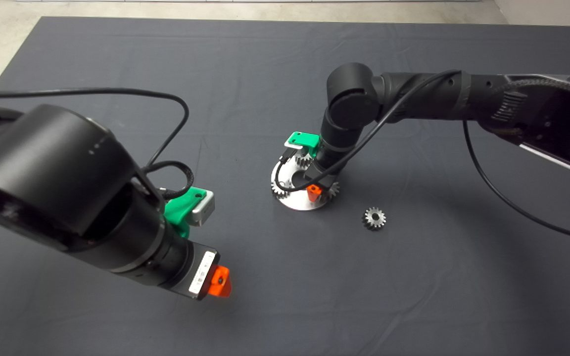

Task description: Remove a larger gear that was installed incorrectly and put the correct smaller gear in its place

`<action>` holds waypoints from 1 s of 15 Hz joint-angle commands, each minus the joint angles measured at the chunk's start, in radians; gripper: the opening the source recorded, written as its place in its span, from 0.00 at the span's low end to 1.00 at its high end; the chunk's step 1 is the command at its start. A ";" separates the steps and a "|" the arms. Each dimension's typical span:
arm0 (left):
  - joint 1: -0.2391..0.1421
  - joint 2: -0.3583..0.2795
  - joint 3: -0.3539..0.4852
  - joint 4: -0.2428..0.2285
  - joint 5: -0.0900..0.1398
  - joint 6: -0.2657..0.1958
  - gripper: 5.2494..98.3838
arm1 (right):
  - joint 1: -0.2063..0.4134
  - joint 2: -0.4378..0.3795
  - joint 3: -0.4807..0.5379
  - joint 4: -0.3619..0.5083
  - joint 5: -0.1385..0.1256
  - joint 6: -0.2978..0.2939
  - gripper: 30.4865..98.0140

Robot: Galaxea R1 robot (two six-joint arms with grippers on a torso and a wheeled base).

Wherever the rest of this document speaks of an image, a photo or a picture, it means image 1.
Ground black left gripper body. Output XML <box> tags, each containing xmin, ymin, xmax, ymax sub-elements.
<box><xmin>159</xmin><ymin>236</ymin><xmax>220</xmax><ymax>301</ymax></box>

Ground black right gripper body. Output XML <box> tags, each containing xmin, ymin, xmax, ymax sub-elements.
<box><xmin>306</xmin><ymin>147</ymin><xmax>347</xmax><ymax>189</ymax></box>

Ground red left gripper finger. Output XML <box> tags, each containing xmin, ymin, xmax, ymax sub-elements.
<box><xmin>210</xmin><ymin>266</ymin><xmax>232</xmax><ymax>298</ymax></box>

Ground large steel gear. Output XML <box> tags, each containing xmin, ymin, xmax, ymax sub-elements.
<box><xmin>315</xmin><ymin>179</ymin><xmax>340</xmax><ymax>203</ymax></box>

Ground round metal plate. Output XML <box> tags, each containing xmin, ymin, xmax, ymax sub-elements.
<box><xmin>270</xmin><ymin>158</ymin><xmax>337</xmax><ymax>212</ymax></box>

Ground dark grey table cloth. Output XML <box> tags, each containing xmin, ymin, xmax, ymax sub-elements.
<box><xmin>0</xmin><ymin>16</ymin><xmax>570</xmax><ymax>356</ymax></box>

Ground green right camera mount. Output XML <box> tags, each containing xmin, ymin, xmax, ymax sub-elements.
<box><xmin>287</xmin><ymin>131</ymin><xmax>321</xmax><ymax>158</ymax></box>

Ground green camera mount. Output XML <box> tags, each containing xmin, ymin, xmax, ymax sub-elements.
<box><xmin>287</xmin><ymin>131</ymin><xmax>321</xmax><ymax>158</ymax></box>
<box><xmin>164</xmin><ymin>187</ymin><xmax>206</xmax><ymax>238</ymax></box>

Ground silver right camera box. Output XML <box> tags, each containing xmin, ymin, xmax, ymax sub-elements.
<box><xmin>284</xmin><ymin>139</ymin><xmax>310</xmax><ymax>160</ymax></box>

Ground silver camera box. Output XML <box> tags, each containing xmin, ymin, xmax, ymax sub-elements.
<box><xmin>284</xmin><ymin>139</ymin><xmax>310</xmax><ymax>160</ymax></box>
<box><xmin>190</xmin><ymin>190</ymin><xmax>215</xmax><ymax>227</ymax></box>

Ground silver left camera box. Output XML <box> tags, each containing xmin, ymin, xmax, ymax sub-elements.
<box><xmin>190</xmin><ymin>190</ymin><xmax>215</xmax><ymax>227</ymax></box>

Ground green left camera mount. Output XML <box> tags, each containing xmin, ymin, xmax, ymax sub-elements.
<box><xmin>164</xmin><ymin>187</ymin><xmax>206</xmax><ymax>238</ymax></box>

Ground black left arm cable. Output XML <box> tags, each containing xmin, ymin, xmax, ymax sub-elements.
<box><xmin>0</xmin><ymin>88</ymin><xmax>195</xmax><ymax>199</ymax></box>

